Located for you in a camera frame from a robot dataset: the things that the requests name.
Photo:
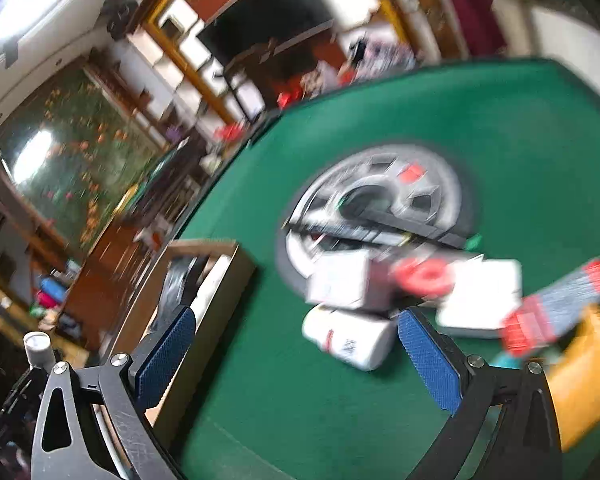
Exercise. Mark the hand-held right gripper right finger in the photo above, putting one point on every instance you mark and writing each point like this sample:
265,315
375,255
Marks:
430,365

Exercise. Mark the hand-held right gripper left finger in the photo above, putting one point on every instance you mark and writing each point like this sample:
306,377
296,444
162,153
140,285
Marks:
164,355

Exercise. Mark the black packet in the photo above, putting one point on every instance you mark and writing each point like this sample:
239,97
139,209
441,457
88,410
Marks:
177,290

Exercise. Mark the white bottle red label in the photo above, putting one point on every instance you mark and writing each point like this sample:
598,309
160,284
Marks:
347,335

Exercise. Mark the red tape roll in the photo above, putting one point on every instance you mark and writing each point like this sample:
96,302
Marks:
422,276

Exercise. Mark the brown cardboard box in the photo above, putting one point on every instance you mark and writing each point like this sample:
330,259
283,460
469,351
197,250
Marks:
230,280

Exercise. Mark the small white box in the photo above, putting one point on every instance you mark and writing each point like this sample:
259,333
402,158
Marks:
340,282

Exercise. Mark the black marker green cap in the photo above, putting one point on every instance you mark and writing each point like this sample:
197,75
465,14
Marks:
370,235

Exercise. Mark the row of bottles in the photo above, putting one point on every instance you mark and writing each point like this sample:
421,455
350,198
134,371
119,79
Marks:
55,290

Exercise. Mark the red grey packet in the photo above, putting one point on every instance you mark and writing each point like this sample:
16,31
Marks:
555,305

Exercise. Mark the yellow packet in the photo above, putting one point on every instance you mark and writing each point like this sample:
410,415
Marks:
590,370

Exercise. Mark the green top game table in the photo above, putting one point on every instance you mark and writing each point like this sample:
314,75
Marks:
160,180

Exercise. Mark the grey round table centre panel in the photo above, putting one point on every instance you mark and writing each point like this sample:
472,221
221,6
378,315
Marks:
380,185

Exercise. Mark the maroon hanging cloth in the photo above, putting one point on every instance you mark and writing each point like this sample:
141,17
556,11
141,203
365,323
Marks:
475,15

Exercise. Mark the black flat television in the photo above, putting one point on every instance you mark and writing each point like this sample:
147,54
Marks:
270,10

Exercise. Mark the floral wall mural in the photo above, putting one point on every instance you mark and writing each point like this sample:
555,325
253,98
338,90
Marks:
75,160

